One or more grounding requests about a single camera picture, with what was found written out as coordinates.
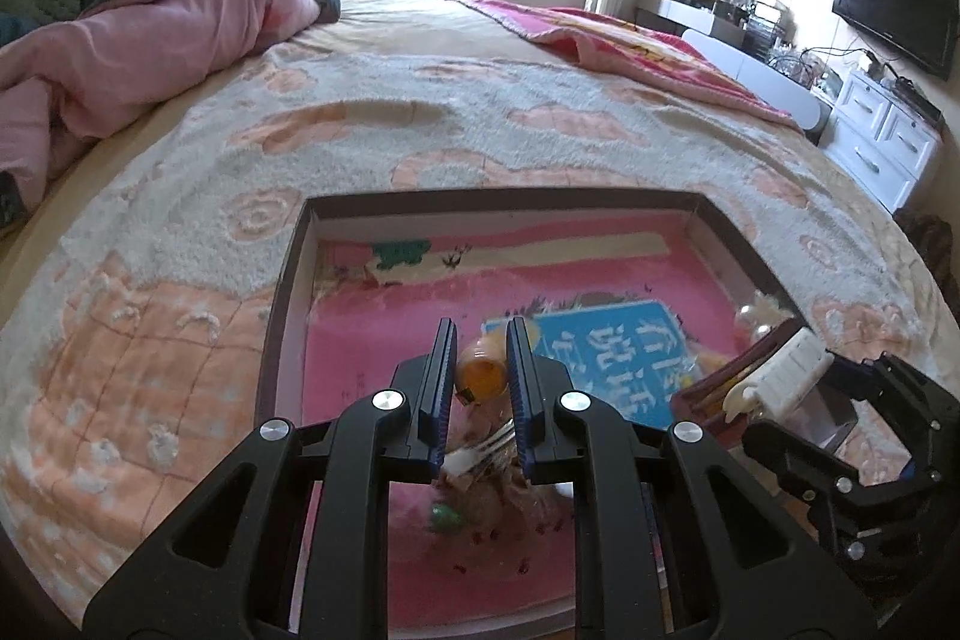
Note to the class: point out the small yellow hair clip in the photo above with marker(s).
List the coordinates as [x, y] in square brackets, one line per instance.
[481, 372]

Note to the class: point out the pink quilt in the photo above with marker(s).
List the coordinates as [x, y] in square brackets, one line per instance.
[67, 85]

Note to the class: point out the pink book in box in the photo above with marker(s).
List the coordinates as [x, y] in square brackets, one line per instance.
[634, 311]

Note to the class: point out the white drawer cabinet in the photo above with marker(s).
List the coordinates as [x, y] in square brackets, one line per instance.
[889, 150]

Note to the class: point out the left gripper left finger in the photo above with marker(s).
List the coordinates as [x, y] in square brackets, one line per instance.
[287, 537]

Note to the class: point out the pink red cartoon blanket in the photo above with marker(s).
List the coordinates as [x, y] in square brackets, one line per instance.
[601, 43]

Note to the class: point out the pearl clips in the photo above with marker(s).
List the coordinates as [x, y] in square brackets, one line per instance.
[760, 315]

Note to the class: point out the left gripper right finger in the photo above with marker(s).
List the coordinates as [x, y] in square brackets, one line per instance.
[674, 539]

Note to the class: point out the brown hair clip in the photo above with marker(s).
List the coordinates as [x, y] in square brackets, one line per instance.
[702, 402]

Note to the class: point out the pink pompom hair clip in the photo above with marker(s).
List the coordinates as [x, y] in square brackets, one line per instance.
[476, 510]

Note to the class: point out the black set-top box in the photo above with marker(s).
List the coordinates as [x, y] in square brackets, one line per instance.
[911, 95]

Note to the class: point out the black wall television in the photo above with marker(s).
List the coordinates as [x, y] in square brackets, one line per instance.
[926, 31]

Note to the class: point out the floral fabric scrunchie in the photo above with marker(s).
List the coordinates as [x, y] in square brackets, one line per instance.
[482, 478]

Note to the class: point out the bear pattern bed blanket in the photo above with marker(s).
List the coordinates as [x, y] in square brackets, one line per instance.
[135, 302]

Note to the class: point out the dark cardboard box tray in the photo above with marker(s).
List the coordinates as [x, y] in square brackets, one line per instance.
[640, 496]

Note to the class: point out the white grey low desk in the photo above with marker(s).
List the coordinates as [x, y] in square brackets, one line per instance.
[721, 43]

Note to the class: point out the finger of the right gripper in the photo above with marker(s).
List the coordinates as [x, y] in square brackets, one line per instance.
[803, 470]
[867, 380]

